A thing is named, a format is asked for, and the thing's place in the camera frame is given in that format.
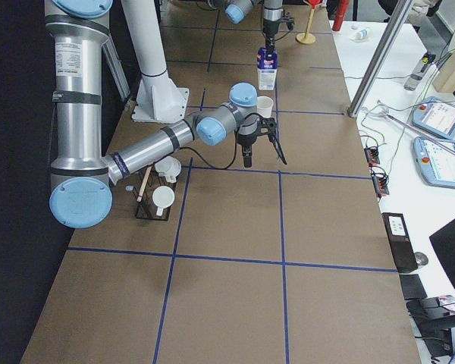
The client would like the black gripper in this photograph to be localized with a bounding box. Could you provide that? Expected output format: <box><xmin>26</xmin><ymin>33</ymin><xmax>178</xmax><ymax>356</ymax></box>
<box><xmin>237</xmin><ymin>123</ymin><xmax>258</xmax><ymax>168</ymax></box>
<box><xmin>262</xmin><ymin>18</ymin><xmax>280</xmax><ymax>55</ymax></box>

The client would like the blue white milk carton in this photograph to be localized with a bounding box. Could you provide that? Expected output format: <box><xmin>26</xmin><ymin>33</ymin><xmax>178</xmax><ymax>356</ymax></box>
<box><xmin>256</xmin><ymin>47</ymin><xmax>278</xmax><ymax>91</ymax></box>

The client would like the white smiley face mug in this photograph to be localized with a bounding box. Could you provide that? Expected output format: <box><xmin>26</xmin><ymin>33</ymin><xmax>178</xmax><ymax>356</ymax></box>
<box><xmin>257</xmin><ymin>96</ymin><xmax>274</xmax><ymax>118</ymax></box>

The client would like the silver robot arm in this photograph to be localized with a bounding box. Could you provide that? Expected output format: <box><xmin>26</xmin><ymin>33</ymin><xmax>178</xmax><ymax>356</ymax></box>
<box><xmin>44</xmin><ymin>1</ymin><xmax>257</xmax><ymax>228</ymax></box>

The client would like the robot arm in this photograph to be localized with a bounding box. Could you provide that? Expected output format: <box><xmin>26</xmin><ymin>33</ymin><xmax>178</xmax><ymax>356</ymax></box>
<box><xmin>206</xmin><ymin>0</ymin><xmax>284</xmax><ymax>56</ymax></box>

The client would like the wooden mug tree stand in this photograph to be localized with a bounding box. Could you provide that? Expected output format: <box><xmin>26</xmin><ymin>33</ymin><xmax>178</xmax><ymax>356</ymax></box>
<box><xmin>296</xmin><ymin>0</ymin><xmax>322</xmax><ymax>45</ymax></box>

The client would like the white mug in rack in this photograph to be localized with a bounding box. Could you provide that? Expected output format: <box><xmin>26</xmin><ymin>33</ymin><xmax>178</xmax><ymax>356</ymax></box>
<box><xmin>154</xmin><ymin>156</ymin><xmax>181</xmax><ymax>184</ymax></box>

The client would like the red cylinder bottle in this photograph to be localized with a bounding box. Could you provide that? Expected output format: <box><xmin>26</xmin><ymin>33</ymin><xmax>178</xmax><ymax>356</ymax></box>
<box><xmin>332</xmin><ymin>0</ymin><xmax>350</xmax><ymax>32</ymax></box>

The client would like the small white bottle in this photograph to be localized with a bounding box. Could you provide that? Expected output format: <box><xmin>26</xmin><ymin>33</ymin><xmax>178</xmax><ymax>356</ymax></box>
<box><xmin>350</xmin><ymin>27</ymin><xmax>371</xmax><ymax>42</ymax></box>

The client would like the white ribbed mug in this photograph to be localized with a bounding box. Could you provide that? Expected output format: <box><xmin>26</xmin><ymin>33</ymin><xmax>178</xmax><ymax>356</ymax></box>
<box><xmin>152</xmin><ymin>186</ymin><xmax>175</xmax><ymax>217</ymax></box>

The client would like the upper orange connector block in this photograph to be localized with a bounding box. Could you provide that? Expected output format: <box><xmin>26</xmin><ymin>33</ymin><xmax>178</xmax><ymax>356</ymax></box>
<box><xmin>364</xmin><ymin>146</ymin><xmax>380</xmax><ymax>166</ymax></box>

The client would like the orange connector block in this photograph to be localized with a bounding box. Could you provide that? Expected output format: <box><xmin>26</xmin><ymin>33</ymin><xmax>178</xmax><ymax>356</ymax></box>
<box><xmin>371</xmin><ymin>172</ymin><xmax>390</xmax><ymax>198</ymax></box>
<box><xmin>364</xmin><ymin>146</ymin><xmax>380</xmax><ymax>166</ymax></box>

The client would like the lower orange connector block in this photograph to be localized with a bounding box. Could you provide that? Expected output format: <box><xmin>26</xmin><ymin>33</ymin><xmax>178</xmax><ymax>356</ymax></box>
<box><xmin>371</xmin><ymin>172</ymin><xmax>390</xmax><ymax>198</ymax></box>

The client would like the upper teach pendant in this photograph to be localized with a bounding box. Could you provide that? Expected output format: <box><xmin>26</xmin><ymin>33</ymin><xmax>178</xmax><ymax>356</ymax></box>
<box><xmin>412</xmin><ymin>96</ymin><xmax>455</xmax><ymax>140</ymax></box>

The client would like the teach pendant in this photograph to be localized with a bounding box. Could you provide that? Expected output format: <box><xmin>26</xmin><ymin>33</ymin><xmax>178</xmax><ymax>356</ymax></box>
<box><xmin>413</xmin><ymin>136</ymin><xmax>455</xmax><ymax>189</ymax></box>
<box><xmin>412</xmin><ymin>96</ymin><xmax>455</xmax><ymax>140</ymax></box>

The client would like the black box with label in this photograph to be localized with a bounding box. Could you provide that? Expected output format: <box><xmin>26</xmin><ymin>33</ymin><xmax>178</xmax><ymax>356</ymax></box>
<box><xmin>381</xmin><ymin>212</ymin><xmax>418</xmax><ymax>274</ymax></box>

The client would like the lower teach pendant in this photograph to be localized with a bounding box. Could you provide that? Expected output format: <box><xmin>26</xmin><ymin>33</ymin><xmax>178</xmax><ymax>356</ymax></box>
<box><xmin>413</xmin><ymin>136</ymin><xmax>455</xmax><ymax>189</ymax></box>

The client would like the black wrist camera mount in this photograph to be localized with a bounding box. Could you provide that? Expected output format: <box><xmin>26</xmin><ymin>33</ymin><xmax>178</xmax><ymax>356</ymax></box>
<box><xmin>258</xmin><ymin>118</ymin><xmax>278</xmax><ymax>143</ymax></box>

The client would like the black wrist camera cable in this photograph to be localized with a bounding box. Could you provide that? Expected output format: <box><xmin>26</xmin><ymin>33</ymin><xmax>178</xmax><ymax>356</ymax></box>
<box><xmin>185</xmin><ymin>118</ymin><xmax>288</xmax><ymax>170</ymax></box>

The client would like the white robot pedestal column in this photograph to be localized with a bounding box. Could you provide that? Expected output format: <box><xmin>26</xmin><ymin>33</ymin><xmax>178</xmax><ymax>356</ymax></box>
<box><xmin>121</xmin><ymin>0</ymin><xmax>189</xmax><ymax>123</ymax></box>

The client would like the black wire mug rack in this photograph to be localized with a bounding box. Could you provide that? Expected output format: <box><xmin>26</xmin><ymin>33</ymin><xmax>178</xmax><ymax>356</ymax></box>
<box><xmin>135</xmin><ymin>166</ymin><xmax>177</xmax><ymax>221</ymax></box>

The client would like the aluminium frame post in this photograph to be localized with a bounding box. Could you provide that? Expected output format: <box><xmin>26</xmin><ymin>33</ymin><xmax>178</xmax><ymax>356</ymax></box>
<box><xmin>347</xmin><ymin>0</ymin><xmax>413</xmax><ymax>118</ymax></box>

